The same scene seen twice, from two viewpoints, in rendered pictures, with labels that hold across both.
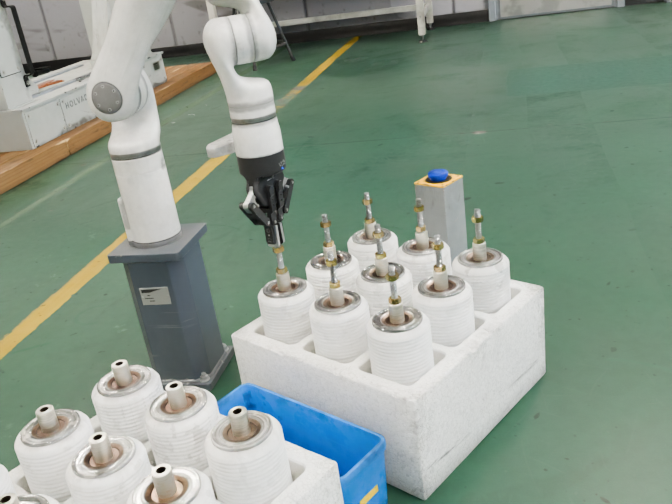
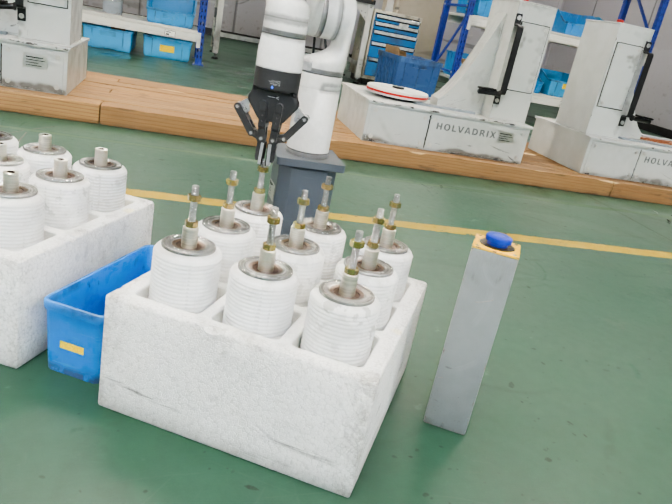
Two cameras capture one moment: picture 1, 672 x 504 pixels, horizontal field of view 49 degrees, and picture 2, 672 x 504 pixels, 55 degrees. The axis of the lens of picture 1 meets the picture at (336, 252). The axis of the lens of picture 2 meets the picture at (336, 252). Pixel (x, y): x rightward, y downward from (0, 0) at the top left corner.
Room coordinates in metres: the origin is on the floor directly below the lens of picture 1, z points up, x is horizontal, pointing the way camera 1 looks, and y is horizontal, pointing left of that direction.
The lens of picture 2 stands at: (0.69, -0.90, 0.59)
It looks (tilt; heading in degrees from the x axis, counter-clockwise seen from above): 20 degrees down; 59
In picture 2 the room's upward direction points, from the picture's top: 11 degrees clockwise
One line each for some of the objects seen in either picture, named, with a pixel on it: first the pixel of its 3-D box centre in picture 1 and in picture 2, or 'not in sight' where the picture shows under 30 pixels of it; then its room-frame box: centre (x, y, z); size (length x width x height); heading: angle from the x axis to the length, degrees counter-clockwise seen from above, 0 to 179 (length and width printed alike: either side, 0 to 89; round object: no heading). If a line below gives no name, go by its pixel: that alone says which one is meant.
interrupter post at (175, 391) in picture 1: (176, 396); (60, 168); (0.81, 0.23, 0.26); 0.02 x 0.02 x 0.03
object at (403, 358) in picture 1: (403, 371); (182, 303); (0.95, -0.08, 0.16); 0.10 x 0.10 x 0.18
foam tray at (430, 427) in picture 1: (392, 354); (279, 337); (1.12, -0.07, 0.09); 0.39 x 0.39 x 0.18; 46
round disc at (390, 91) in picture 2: not in sight; (397, 92); (2.47, 1.78, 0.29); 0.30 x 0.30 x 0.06
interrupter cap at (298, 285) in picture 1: (284, 287); (256, 208); (1.12, 0.09, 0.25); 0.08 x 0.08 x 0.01
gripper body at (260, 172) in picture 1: (264, 175); (274, 93); (1.12, 0.09, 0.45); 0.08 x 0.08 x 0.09
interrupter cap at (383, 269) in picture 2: (422, 246); (368, 266); (1.20, -0.16, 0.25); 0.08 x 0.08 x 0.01
